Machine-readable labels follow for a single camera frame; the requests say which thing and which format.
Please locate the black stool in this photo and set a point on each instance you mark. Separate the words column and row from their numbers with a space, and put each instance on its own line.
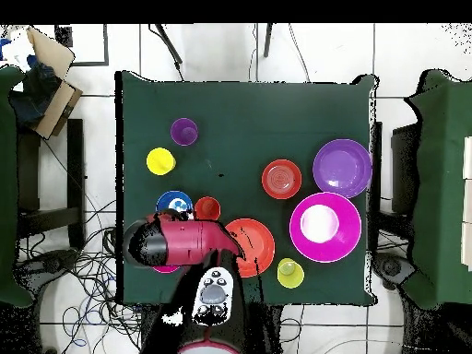
column 75, row 166

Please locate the dark blue cloth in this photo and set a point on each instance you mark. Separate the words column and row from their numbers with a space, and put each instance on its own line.
column 33, row 96

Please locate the cardboard box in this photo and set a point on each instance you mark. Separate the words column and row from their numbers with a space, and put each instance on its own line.
column 55, row 107

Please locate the pale yellow cup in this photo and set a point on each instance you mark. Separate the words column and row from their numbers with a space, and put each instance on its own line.
column 295, row 278

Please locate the purple cup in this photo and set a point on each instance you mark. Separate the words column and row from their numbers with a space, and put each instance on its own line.
column 184, row 131

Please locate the black tripod leg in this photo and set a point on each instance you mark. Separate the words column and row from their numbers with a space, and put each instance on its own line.
column 169, row 44
column 268, row 40

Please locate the black square frame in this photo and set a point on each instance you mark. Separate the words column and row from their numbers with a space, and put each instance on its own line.
column 106, row 48

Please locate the small orange bowl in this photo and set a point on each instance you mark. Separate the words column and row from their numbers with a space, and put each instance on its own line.
column 281, row 179

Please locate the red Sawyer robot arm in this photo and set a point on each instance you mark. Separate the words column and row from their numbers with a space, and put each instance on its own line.
column 184, row 239

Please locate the dark green tablecloth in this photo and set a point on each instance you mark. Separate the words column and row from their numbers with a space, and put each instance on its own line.
column 239, row 121

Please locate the orange cup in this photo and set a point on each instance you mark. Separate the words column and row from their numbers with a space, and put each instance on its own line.
column 207, row 206

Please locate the small pink-red bowl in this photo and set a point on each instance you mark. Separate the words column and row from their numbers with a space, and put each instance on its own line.
column 166, row 269

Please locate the large pink bowl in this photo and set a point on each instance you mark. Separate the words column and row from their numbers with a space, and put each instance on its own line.
column 346, row 239

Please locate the black pedestal foot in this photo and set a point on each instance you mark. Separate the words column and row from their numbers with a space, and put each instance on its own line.
column 51, row 261
column 391, row 267

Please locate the purple bowl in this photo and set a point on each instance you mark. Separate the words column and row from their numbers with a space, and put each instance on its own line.
column 343, row 168

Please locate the black box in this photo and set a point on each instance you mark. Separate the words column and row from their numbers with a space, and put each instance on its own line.
column 403, row 169

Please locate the green-covered side table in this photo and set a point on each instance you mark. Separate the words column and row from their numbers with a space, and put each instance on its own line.
column 438, row 184
column 7, row 184

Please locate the small blue bowl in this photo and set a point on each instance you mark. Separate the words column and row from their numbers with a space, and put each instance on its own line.
column 166, row 201

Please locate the large orange bowl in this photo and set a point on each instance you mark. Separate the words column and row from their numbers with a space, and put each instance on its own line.
column 261, row 243

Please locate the white box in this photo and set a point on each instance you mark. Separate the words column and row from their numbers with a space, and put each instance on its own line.
column 468, row 201
column 468, row 158

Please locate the bright yellow cup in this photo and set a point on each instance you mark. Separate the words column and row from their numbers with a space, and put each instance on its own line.
column 160, row 161

